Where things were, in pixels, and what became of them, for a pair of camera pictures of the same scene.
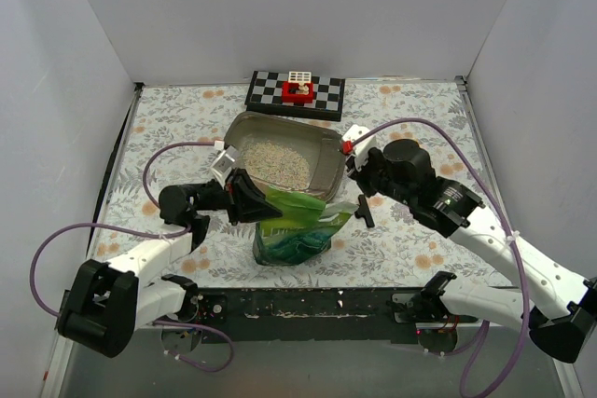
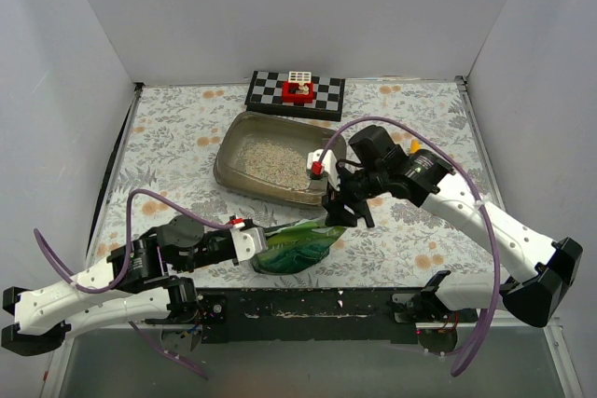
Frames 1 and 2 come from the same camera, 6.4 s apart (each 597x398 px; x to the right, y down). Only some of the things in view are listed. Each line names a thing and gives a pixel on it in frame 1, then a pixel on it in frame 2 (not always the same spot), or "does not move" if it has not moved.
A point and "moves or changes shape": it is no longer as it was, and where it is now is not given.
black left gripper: [234, 202] → [223, 243]
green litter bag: [302, 232] moves or changes shape
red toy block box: [298, 92] does not move
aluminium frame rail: [559, 342] does not move
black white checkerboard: [265, 96] does not move
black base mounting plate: [311, 315] does not move
